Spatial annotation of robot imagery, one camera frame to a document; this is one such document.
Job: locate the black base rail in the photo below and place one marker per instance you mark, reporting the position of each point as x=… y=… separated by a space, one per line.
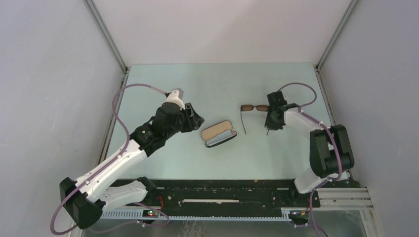
x=230 y=198

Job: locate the light blue cleaning cloth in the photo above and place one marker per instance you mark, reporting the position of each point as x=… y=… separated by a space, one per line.
x=218 y=139

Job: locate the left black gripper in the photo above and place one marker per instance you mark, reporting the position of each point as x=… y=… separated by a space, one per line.
x=196 y=119

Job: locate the black glasses case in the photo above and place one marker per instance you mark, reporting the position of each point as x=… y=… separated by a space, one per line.
x=217 y=129

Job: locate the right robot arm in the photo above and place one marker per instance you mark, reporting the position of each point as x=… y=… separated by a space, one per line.
x=330 y=152

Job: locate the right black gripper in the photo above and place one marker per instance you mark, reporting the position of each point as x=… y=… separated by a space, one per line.
x=269 y=124

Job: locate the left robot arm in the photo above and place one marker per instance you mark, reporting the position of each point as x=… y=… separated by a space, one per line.
x=89 y=196

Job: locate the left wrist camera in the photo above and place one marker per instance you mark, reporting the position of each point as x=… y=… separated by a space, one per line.
x=175 y=96

